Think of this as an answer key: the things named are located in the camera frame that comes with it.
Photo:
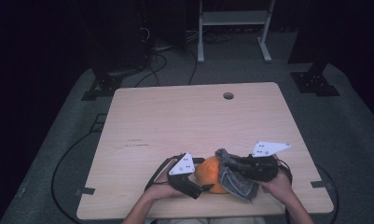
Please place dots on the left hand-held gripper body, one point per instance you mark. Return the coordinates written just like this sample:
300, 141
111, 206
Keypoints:
183, 166

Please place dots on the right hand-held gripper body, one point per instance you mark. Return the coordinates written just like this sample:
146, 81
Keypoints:
262, 169

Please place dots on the orange plush toy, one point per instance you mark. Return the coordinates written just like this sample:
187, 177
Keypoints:
208, 172

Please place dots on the grey fluffy cloth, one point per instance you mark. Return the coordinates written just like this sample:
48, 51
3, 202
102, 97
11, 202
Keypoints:
237, 186

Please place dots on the person's right hand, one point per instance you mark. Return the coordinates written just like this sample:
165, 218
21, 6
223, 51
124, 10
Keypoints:
279, 188

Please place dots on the person's left hand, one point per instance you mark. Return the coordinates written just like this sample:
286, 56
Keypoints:
161, 189

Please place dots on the grey tape strip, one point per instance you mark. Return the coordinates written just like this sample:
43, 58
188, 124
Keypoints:
85, 190
321, 184

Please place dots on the black stand base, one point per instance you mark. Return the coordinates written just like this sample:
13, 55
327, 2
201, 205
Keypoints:
102, 87
315, 82

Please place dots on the white metal stand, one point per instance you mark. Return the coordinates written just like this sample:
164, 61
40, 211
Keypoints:
231, 18

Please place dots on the black table foot frame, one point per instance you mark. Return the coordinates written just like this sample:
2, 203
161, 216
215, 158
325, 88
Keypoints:
98, 123

